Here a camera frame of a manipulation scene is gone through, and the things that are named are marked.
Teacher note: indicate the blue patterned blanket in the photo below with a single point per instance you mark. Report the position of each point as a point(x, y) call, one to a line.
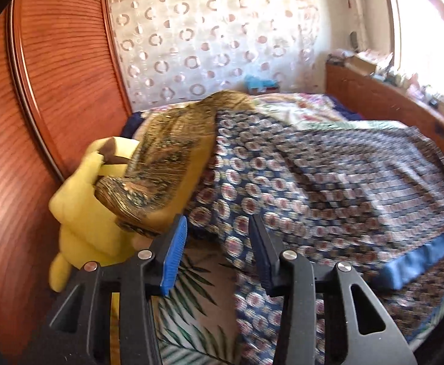
point(320, 190)

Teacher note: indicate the blue cloth on small box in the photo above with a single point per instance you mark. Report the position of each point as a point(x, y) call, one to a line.
point(261, 83)

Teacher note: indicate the round hand fan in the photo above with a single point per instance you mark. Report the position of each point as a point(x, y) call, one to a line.
point(356, 40)

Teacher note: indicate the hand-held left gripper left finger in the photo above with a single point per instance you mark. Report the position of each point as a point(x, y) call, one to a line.
point(174, 254)

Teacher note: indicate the pale window curtain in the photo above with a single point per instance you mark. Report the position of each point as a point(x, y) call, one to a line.
point(353, 3)

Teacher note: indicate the floral quilt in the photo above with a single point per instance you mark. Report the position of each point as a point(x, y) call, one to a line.
point(132, 123)

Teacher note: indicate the open cardboard box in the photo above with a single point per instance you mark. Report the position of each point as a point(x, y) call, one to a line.
point(360, 64)

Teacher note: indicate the wooden louvered wardrobe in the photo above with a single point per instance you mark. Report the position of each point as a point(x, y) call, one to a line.
point(54, 83)

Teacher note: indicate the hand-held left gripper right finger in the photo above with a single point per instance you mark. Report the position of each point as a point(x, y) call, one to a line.
point(261, 251)

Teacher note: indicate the yellow plush toy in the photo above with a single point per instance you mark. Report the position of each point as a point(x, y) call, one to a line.
point(88, 220)

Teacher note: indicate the long wooden sideboard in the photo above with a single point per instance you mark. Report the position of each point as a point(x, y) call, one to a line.
point(381, 99)

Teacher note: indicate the wooden framed window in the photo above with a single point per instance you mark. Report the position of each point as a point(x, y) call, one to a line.
point(427, 26)

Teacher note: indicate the sheer circle-patterned wall curtain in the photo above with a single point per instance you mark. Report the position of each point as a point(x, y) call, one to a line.
point(214, 38)

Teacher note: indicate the gold patterned pillow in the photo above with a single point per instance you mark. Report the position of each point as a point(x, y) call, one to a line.
point(168, 152)

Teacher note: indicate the small black box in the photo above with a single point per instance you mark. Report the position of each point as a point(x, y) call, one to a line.
point(433, 102)

